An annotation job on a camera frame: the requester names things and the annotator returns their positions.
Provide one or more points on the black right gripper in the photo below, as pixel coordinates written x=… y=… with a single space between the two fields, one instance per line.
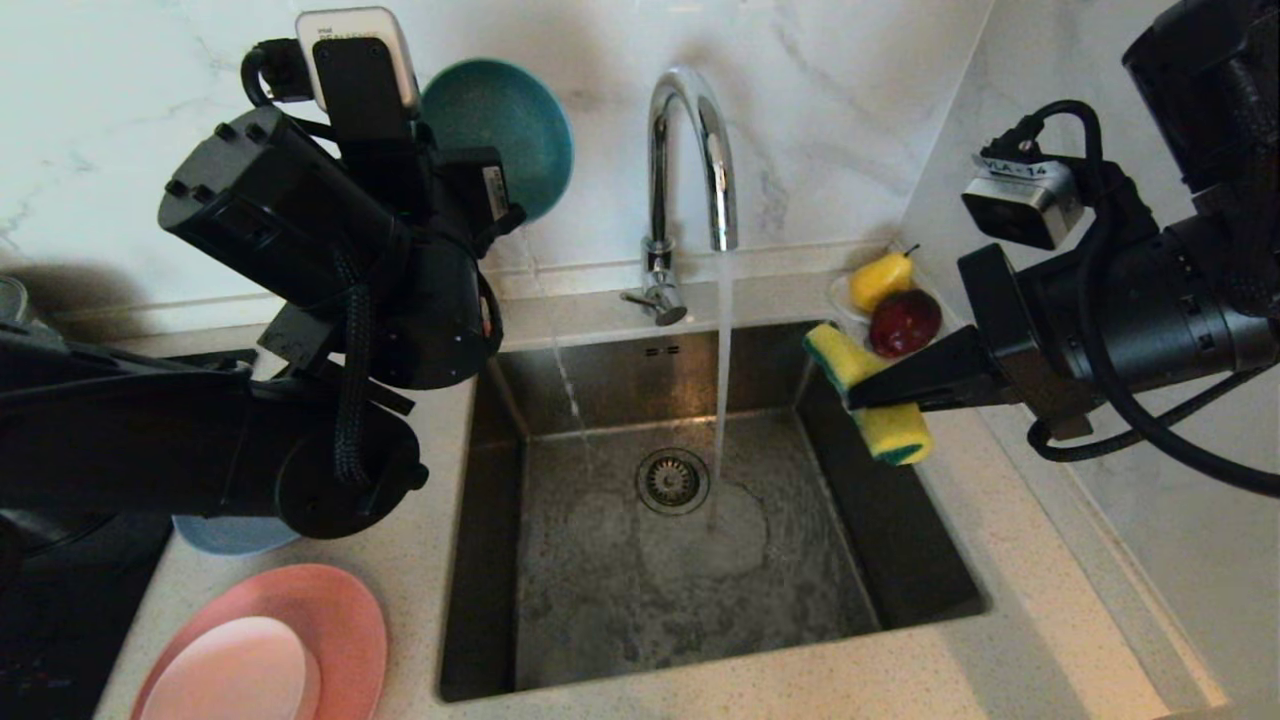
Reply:
x=1150 y=310

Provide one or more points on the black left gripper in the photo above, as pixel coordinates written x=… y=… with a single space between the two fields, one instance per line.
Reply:
x=290 y=210

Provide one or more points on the yellow fish-shaped sponge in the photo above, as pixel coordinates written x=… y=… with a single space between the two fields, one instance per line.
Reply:
x=895 y=435

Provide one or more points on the teal bowl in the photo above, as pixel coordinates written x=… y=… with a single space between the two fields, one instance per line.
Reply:
x=510 y=120

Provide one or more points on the small pale pink plate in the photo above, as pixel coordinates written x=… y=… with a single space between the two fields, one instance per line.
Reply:
x=235 y=675

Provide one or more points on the stainless steel sink basin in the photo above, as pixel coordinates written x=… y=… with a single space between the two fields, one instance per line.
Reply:
x=620 y=600

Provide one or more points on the dark red apple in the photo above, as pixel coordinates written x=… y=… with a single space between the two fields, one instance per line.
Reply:
x=904 y=324

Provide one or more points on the yellow pear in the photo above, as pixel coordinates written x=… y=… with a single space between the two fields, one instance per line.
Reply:
x=878 y=281

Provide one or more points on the small white fruit dish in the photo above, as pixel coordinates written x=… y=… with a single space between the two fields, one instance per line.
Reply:
x=840 y=295

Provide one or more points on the running tap water stream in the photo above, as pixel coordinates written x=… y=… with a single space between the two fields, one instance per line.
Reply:
x=722 y=350

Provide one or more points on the round metal drain strainer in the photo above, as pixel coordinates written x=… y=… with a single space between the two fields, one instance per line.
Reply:
x=668 y=482

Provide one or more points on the blue plate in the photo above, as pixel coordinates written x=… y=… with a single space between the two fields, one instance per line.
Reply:
x=230 y=535

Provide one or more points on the chrome gooseneck faucet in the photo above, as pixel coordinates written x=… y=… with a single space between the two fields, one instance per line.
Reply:
x=657 y=180

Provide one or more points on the large pink plate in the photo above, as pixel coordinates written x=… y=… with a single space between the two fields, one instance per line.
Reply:
x=345 y=620

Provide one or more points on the black induction cooktop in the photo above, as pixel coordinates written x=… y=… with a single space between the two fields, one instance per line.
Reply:
x=70 y=640

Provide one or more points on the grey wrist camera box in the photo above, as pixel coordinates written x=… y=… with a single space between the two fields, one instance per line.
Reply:
x=1025 y=205
x=360 y=60

